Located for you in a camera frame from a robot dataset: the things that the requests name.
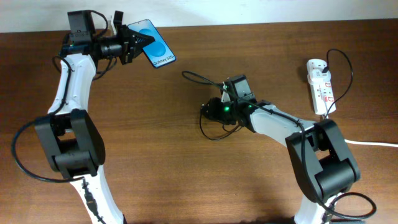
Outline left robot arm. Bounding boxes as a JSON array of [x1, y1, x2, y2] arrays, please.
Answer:
[[34, 10, 155, 223]]

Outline black camera cable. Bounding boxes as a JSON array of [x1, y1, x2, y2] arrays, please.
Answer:
[[181, 70, 377, 221], [11, 54, 106, 224]]

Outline white power strip cord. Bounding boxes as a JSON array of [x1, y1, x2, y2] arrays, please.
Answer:
[[324, 102, 398, 148]]

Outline black USB charging cable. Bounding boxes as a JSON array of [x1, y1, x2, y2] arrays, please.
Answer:
[[198, 49, 354, 142]]

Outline blue screen smartphone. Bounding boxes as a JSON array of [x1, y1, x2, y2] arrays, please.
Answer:
[[127, 19, 177, 68]]

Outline white USB charger plug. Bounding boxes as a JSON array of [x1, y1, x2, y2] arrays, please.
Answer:
[[307, 69, 331, 85]]

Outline right black camera cable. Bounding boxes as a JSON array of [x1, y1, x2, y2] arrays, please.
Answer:
[[181, 70, 377, 221]]

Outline white power strip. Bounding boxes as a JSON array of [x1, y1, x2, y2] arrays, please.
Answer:
[[307, 59, 336, 116]]

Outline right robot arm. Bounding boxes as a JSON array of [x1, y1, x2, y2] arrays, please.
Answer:
[[200, 75, 364, 223]]

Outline left black camera cable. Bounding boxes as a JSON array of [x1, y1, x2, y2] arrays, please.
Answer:
[[11, 54, 106, 224]]

